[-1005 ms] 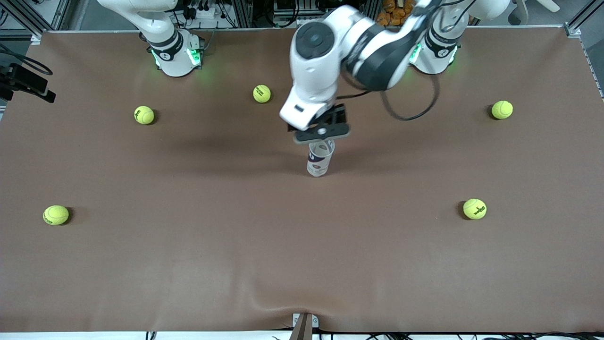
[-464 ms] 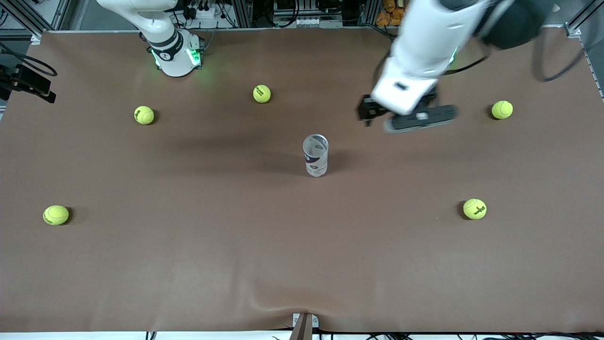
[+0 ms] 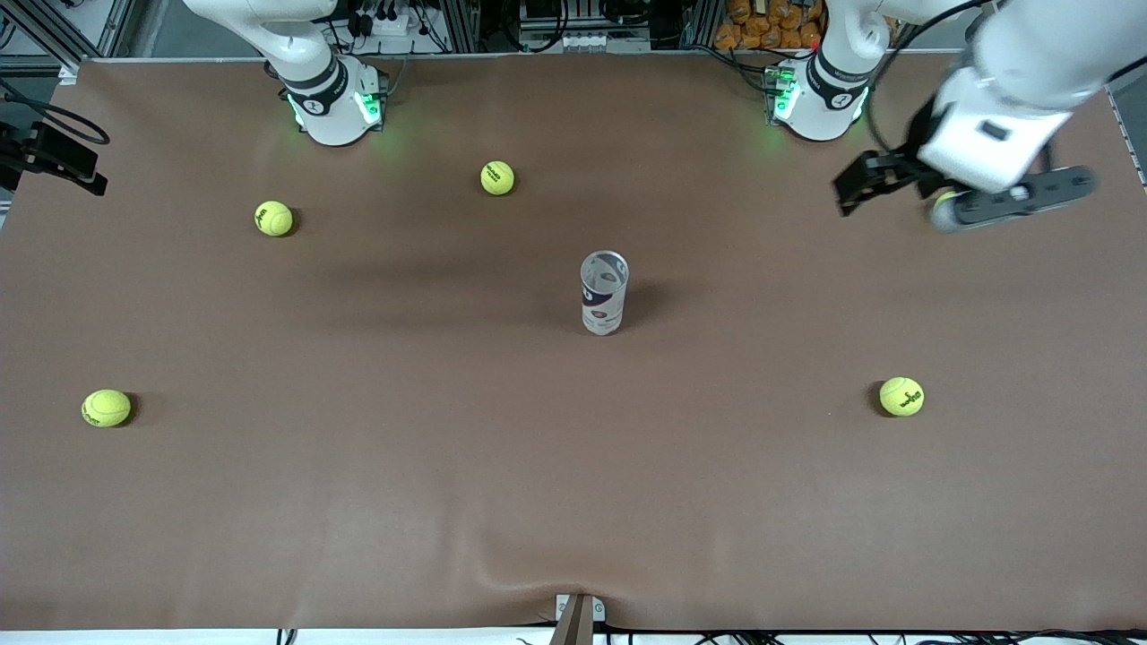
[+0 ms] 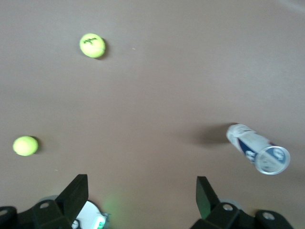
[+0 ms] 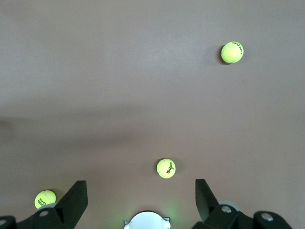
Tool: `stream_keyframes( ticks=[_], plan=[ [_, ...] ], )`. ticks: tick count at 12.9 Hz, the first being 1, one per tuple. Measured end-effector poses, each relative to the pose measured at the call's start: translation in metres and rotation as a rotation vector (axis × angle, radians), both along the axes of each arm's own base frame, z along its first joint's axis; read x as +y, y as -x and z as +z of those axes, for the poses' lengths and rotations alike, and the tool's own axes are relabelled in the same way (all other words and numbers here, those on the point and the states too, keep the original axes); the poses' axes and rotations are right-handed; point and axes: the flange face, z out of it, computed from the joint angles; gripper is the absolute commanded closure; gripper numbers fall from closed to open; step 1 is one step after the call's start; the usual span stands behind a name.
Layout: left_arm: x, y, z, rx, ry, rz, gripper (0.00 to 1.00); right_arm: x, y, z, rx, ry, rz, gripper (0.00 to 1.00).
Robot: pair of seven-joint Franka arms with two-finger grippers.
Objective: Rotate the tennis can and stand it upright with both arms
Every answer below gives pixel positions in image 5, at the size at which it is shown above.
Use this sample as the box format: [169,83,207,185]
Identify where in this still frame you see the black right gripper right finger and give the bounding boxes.
[193,178,294,229]

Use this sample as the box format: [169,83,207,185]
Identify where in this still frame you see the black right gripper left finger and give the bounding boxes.
[0,180,88,229]

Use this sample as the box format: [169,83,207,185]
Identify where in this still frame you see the yellow tennis ball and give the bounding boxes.
[156,157,176,179]
[220,41,244,64]
[34,189,57,209]

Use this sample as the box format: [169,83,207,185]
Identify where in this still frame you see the brown table mat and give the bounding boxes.
[0,0,305,229]

